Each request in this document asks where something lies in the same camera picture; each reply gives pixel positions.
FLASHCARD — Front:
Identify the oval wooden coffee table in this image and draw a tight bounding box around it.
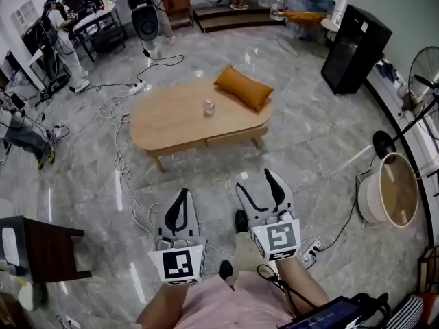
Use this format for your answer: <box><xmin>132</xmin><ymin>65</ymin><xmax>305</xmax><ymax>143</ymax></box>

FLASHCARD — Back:
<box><xmin>130</xmin><ymin>77</ymin><xmax>274</xmax><ymax>173</ymax></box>

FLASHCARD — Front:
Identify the striped black white bag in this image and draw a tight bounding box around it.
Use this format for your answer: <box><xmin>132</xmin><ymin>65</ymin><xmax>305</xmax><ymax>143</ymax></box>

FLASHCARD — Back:
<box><xmin>386</xmin><ymin>294</ymin><xmax>425</xmax><ymax>329</ymax></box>

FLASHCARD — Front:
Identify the person's right forearm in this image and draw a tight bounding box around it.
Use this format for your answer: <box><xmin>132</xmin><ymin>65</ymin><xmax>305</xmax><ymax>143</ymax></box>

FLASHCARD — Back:
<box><xmin>275</xmin><ymin>257</ymin><xmax>330</xmax><ymax>315</ymax></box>

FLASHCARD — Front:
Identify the person's khaki trouser leg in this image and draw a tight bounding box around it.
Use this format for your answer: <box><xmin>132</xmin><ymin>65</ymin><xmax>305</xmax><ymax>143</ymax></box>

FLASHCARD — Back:
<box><xmin>226</xmin><ymin>230</ymin><xmax>277</xmax><ymax>286</ymax></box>

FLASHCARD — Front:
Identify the black tablet screen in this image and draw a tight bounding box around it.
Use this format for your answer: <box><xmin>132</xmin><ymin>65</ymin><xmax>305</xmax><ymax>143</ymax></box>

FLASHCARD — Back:
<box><xmin>276</xmin><ymin>292</ymin><xmax>392</xmax><ymax>329</ymax></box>

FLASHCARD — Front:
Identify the person's left forearm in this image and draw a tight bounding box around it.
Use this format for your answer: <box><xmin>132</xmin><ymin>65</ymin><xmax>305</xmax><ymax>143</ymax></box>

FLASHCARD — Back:
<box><xmin>136</xmin><ymin>282</ymin><xmax>193</xmax><ymax>326</ymax></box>

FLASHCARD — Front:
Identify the round white side table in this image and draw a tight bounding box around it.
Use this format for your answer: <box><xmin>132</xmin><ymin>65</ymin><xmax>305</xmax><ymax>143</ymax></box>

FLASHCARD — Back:
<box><xmin>355</xmin><ymin>151</ymin><xmax>420</xmax><ymax>228</ymax></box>

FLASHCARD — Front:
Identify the white floor cable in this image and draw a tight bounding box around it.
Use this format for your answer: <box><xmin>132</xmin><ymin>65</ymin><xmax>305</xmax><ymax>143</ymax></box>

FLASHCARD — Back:
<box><xmin>98</xmin><ymin>100</ymin><xmax>163</xmax><ymax>236</ymax></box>

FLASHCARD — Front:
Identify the black frame white table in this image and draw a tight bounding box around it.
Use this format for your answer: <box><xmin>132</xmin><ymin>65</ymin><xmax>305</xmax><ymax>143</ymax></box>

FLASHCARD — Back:
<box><xmin>69</xmin><ymin>3</ymin><xmax>127</xmax><ymax>64</ymax></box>

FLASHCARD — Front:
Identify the person's black shoe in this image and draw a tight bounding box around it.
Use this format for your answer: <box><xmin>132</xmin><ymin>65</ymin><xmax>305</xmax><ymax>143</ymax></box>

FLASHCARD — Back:
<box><xmin>219</xmin><ymin>260</ymin><xmax>235</xmax><ymax>281</ymax></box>
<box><xmin>234</xmin><ymin>209</ymin><xmax>250</xmax><ymax>234</ymax></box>

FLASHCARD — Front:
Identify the black standing fan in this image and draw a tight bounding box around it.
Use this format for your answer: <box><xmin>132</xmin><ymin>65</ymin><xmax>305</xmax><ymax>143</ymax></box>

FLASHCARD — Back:
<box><xmin>372</xmin><ymin>46</ymin><xmax>439</xmax><ymax>160</ymax></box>

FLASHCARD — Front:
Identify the black round floor fan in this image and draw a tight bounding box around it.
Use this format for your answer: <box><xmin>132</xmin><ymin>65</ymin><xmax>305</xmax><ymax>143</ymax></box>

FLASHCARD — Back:
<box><xmin>130</xmin><ymin>5</ymin><xmax>161</xmax><ymax>42</ymax></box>

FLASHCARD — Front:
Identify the dark wooden stool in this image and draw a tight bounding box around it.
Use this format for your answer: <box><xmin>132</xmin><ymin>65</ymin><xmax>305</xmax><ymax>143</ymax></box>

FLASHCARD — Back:
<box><xmin>0</xmin><ymin>215</ymin><xmax>93</xmax><ymax>284</ymax></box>

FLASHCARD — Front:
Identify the wooden step platform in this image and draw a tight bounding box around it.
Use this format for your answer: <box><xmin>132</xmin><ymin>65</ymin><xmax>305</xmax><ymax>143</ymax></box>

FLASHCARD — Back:
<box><xmin>193</xmin><ymin>4</ymin><xmax>287</xmax><ymax>34</ymax></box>

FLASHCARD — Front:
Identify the person's pink shirt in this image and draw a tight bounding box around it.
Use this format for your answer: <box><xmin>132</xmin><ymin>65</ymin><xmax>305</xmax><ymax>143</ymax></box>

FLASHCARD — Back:
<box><xmin>175</xmin><ymin>271</ymin><xmax>296</xmax><ymax>329</ymax></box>

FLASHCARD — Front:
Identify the orange pillow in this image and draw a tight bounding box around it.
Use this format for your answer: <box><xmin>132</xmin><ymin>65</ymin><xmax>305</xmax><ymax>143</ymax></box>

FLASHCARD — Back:
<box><xmin>213</xmin><ymin>63</ymin><xmax>276</xmax><ymax>114</ymax></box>

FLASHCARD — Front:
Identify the black floor cable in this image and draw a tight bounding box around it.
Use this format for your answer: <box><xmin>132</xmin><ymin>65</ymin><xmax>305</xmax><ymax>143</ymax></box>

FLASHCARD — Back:
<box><xmin>68</xmin><ymin>53</ymin><xmax>185</xmax><ymax>93</ymax></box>

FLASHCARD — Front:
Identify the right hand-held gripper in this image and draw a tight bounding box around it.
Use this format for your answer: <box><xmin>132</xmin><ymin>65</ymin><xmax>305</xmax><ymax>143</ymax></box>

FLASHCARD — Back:
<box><xmin>235</xmin><ymin>168</ymin><xmax>302</xmax><ymax>263</ymax></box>

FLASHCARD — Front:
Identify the orange chair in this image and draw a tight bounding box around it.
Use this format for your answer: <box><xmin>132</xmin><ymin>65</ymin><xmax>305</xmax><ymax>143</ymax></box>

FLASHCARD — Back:
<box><xmin>276</xmin><ymin>10</ymin><xmax>327</xmax><ymax>57</ymax></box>

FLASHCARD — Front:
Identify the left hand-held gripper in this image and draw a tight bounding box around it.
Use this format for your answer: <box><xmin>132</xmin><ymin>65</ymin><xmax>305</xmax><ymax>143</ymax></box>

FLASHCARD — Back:
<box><xmin>147</xmin><ymin>188</ymin><xmax>209</xmax><ymax>286</ymax></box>

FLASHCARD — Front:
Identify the brown wooden cabinet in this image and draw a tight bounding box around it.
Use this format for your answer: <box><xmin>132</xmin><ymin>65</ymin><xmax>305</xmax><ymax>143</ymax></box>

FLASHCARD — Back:
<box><xmin>158</xmin><ymin>0</ymin><xmax>194</xmax><ymax>31</ymax></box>

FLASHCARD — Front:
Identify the black cabinet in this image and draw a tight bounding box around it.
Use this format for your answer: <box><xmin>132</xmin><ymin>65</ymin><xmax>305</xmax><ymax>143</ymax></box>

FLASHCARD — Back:
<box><xmin>320</xmin><ymin>4</ymin><xmax>393</xmax><ymax>96</ymax></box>

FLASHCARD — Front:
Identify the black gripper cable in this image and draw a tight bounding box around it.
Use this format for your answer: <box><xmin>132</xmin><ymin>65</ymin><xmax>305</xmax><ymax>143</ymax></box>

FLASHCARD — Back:
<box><xmin>256</xmin><ymin>263</ymin><xmax>320</xmax><ymax>308</ymax></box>

